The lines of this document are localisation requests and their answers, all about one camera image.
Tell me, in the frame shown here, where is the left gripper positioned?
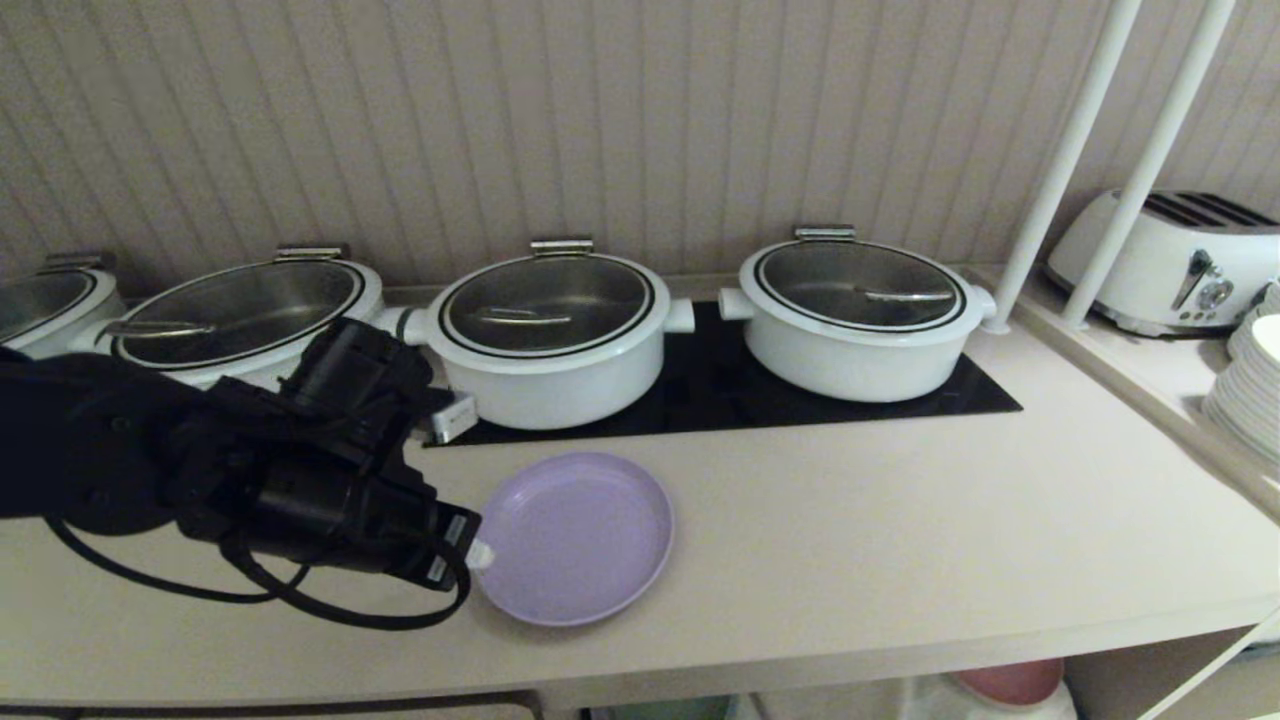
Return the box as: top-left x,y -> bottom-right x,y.
238,460 -> 497,593

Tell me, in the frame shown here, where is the white cooking pot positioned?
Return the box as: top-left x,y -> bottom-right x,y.
385,280 -> 697,432
70,262 -> 387,393
717,265 -> 999,404
0,268 -> 127,361

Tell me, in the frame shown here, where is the black induction cooktop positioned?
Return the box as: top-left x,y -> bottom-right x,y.
424,300 -> 1024,448

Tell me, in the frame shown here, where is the white container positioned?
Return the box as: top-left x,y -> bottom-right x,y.
898,675 -> 1079,720

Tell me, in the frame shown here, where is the white shelf rail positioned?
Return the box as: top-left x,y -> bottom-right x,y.
1138,610 -> 1280,720

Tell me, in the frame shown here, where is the glass pot lid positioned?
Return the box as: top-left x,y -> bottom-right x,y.
752,226 -> 968,333
0,252 -> 119,344
102,244 -> 365,369
438,237 -> 658,359

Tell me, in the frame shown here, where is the white toaster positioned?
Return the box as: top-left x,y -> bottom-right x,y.
1044,188 -> 1280,338

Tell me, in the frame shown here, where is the purple plate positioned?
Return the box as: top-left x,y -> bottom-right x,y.
470,452 -> 676,628

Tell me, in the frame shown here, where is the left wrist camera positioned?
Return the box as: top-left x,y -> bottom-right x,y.
283,318 -> 479,447

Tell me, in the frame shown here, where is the white plate stack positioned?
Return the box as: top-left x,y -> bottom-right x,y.
1200,283 -> 1280,467

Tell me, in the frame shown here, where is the white shelf pole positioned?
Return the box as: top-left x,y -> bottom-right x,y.
1061,0 -> 1238,330
983,0 -> 1143,335

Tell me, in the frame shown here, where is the black cable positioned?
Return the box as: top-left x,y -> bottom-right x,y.
220,535 -> 472,632
45,515 -> 313,604

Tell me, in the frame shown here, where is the raised shelf board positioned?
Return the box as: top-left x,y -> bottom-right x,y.
960,264 -> 1280,523

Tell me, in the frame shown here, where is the pink bowl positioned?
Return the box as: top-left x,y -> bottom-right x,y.
950,658 -> 1067,707

